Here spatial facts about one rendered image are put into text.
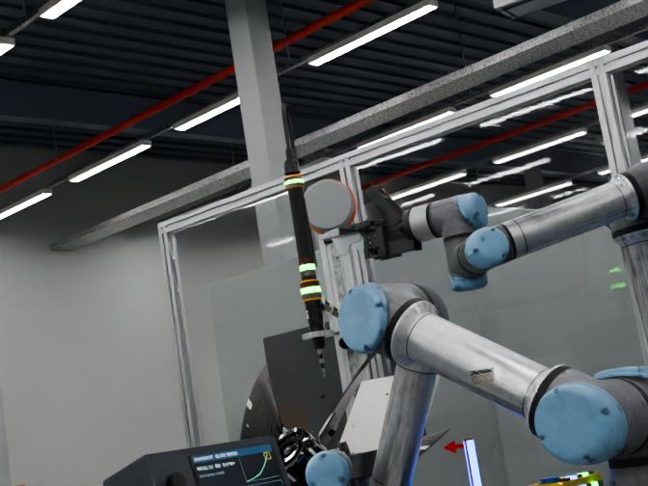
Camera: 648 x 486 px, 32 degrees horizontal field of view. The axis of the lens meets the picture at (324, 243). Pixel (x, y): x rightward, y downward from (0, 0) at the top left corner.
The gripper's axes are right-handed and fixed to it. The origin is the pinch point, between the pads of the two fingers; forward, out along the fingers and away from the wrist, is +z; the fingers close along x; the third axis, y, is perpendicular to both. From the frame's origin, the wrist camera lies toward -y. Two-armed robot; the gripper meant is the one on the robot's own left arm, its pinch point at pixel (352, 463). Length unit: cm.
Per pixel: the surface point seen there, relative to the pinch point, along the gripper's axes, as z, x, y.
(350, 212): 80, -66, -12
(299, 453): 9.5, -4.7, 11.1
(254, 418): 39.9, -15.7, 23.3
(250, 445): -62, -7, 9
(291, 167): 10, -66, -3
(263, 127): 618, -259, 47
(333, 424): 19.9, -8.9, 3.4
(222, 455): -68, -7, 13
